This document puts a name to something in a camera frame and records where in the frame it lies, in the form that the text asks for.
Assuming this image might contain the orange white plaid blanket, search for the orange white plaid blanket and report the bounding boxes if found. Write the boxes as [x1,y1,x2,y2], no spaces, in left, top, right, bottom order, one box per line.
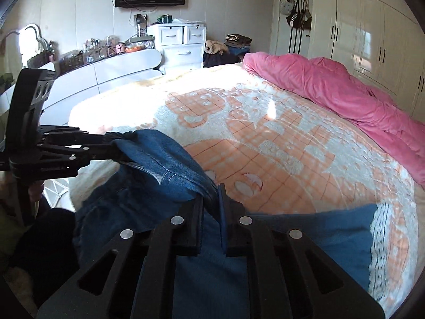
[69,64,420,315]

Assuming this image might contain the bags hanging on door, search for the bags hanging on door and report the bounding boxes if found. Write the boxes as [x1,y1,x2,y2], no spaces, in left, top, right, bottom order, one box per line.
[279,0,312,30]

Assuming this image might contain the white drawer chest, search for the white drawer chest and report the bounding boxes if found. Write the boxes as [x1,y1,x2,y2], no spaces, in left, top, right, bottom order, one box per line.
[147,22,207,74]

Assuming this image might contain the pink duvet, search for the pink duvet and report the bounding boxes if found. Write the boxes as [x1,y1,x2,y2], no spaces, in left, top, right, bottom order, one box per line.
[244,52,424,184]

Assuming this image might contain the white curved dresser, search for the white curved dresser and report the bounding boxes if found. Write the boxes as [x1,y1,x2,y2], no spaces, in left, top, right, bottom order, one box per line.
[0,48,164,127]

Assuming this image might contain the blue denim pants lace hem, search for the blue denim pants lace hem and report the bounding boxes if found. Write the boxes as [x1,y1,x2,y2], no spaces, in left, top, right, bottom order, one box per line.
[74,130,377,318]

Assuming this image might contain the pile of folded clothes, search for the pile of folded clothes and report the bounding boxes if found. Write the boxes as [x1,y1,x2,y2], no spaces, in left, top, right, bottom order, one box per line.
[203,33,252,68]

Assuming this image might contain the white built-in wardrobe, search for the white built-in wardrobe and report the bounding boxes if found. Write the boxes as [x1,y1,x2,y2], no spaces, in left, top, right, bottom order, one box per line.
[308,0,424,121]

